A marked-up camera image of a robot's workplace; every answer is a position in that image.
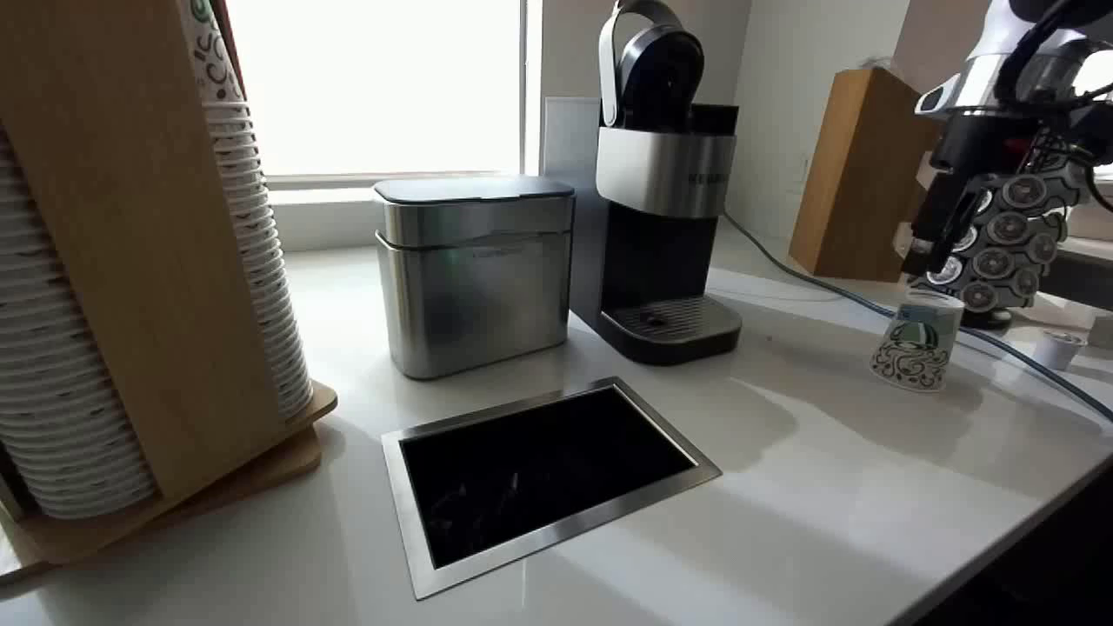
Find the small white packet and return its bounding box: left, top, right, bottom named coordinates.
left=1038, top=331, right=1085, bottom=371

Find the wooden block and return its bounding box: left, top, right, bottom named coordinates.
left=785, top=64, right=951, bottom=284

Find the steel framed counter trash opening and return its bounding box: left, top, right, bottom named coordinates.
left=380, top=371, right=723, bottom=606

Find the patterned paper coffee cup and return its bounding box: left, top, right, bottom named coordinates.
left=868, top=293, right=966, bottom=393

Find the coffee pod carousel rack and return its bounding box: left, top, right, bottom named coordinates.
left=915, top=155, right=1073, bottom=331

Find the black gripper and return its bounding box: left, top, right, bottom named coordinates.
left=901, top=108, right=1028, bottom=288

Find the blue cable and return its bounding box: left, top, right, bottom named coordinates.
left=721, top=209, right=1113, bottom=424

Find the stainless steel lidded canister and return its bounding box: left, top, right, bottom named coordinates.
left=370, top=170, right=581, bottom=385

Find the tall paper cup stack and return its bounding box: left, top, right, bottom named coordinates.
left=173, top=0, right=316, bottom=429
left=0, top=124, right=165, bottom=524

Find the bright window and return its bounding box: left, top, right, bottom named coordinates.
left=221, top=0, right=546, bottom=193

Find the black silver coffee machine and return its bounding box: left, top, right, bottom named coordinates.
left=567, top=0, right=748, bottom=370

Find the wooden cup dispenser stand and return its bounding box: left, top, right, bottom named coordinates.
left=0, top=0, right=341, bottom=584

